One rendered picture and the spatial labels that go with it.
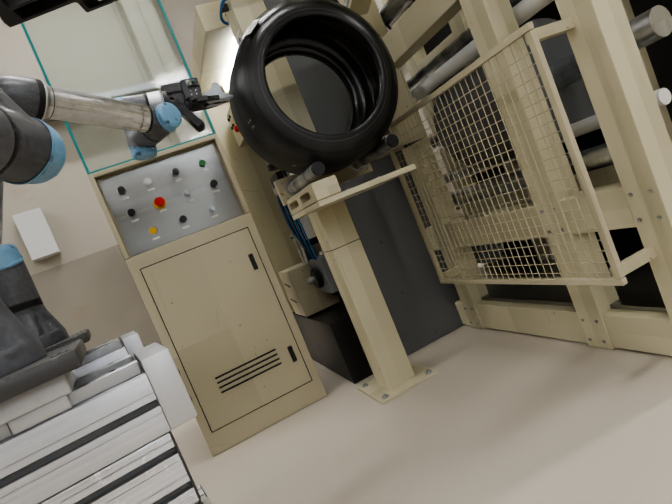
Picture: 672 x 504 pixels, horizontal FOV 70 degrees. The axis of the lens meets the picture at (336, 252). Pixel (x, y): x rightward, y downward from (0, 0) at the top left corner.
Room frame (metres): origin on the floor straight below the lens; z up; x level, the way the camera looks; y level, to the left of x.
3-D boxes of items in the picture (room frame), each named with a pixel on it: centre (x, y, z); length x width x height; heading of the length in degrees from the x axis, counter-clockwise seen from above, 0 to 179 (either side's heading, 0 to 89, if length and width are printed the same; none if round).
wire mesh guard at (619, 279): (1.63, -0.51, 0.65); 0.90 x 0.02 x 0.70; 18
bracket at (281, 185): (1.91, -0.07, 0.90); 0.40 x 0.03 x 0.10; 108
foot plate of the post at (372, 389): (1.98, -0.03, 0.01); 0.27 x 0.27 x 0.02; 18
